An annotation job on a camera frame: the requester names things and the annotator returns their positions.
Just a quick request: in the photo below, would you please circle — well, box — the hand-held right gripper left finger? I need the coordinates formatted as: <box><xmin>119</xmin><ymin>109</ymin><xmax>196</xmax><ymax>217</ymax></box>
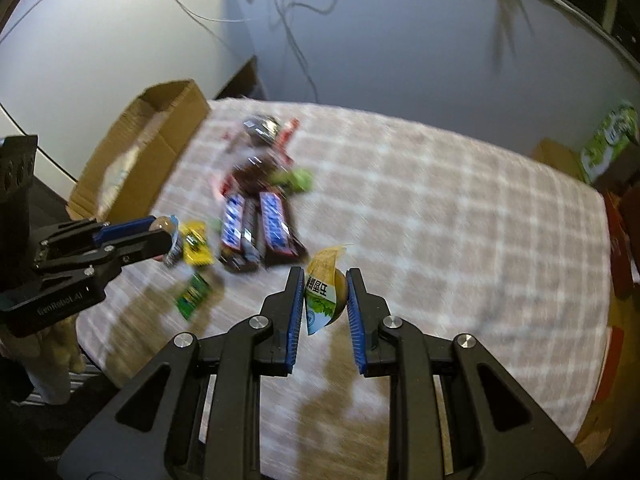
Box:
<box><xmin>59</xmin><ymin>266</ymin><xmax>306</xmax><ymax>480</ymax></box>

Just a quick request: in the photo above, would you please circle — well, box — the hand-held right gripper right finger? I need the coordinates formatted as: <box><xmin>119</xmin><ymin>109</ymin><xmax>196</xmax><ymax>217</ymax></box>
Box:
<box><xmin>346</xmin><ymin>267</ymin><xmax>587</xmax><ymax>480</ymax></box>

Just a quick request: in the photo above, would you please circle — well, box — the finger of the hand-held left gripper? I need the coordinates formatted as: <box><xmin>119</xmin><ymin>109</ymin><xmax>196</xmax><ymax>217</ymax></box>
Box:
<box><xmin>32</xmin><ymin>230</ymin><xmax>174</xmax><ymax>286</ymax></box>
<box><xmin>40</xmin><ymin>215</ymin><xmax>158</xmax><ymax>256</ymax></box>

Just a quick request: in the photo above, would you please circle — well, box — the chocolate ball cup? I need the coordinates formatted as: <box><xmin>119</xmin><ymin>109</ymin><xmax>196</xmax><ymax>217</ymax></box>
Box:
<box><xmin>150</xmin><ymin>214</ymin><xmax>185</xmax><ymax>267</ymax></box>

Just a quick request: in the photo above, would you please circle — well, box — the yellow jelly cup green label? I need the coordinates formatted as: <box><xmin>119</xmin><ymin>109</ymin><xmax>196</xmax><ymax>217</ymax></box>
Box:
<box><xmin>304</xmin><ymin>245</ymin><xmax>348</xmax><ymax>336</ymax></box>

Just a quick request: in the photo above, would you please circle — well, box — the yellow candy packet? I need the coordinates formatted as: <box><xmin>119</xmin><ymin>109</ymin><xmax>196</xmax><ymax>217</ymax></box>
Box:
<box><xmin>180</xmin><ymin>220</ymin><xmax>216</xmax><ymax>267</ymax></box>

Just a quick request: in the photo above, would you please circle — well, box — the green candy packet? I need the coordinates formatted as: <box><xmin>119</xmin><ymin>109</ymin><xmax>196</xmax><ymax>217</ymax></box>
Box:
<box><xmin>174</xmin><ymin>274</ymin><xmax>212</xmax><ymax>322</ymax></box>

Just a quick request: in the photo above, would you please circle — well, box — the green round pastry packet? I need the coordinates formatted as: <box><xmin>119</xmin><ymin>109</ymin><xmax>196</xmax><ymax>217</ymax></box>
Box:
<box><xmin>272</xmin><ymin>167</ymin><xmax>315</xmax><ymax>195</ymax></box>

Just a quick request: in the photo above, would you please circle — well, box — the beige cloth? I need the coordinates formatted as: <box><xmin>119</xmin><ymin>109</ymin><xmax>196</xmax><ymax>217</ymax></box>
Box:
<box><xmin>22</xmin><ymin>305</ymin><xmax>88</xmax><ymax>406</ymax></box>

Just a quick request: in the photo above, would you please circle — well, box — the checked blanket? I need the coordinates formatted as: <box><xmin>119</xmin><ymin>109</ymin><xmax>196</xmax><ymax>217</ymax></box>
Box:
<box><xmin>75</xmin><ymin>97</ymin><xmax>613</xmax><ymax>480</ymax></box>

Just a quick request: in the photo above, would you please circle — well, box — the small cardboard box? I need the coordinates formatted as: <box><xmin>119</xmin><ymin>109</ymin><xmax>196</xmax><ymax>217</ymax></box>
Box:
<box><xmin>530</xmin><ymin>139</ymin><xmax>588</xmax><ymax>181</ymax></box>

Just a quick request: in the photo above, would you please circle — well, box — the red box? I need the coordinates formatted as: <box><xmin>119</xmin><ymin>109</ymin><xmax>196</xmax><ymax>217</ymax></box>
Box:
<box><xmin>602</xmin><ymin>192</ymin><xmax>640</xmax><ymax>301</ymax></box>

